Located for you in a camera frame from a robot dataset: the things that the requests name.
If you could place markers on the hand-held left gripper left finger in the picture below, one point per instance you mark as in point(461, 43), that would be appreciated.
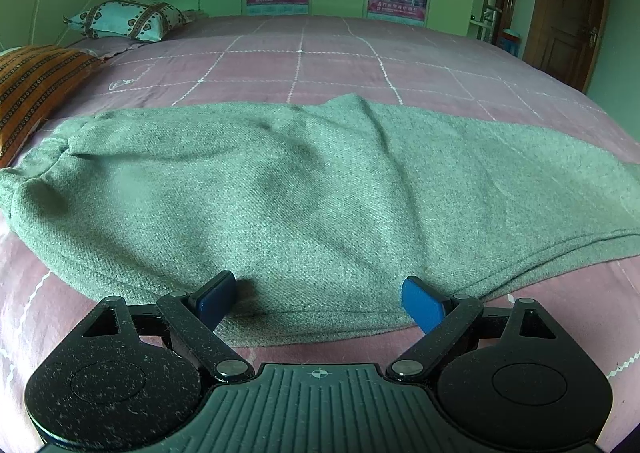
point(216, 300)

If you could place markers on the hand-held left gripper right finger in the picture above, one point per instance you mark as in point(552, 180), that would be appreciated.
point(422, 305)

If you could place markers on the grey-green pants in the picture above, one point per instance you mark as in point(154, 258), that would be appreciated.
point(300, 208)

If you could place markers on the pink checked bed sheet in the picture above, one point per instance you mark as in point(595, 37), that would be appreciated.
point(350, 63)

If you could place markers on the orange striped pillow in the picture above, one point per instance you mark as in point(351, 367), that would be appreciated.
point(35, 83)

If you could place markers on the white patterned pillow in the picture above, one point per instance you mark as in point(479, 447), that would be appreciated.
point(130, 18)

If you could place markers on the brown wooden door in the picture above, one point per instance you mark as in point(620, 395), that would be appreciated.
point(565, 8)

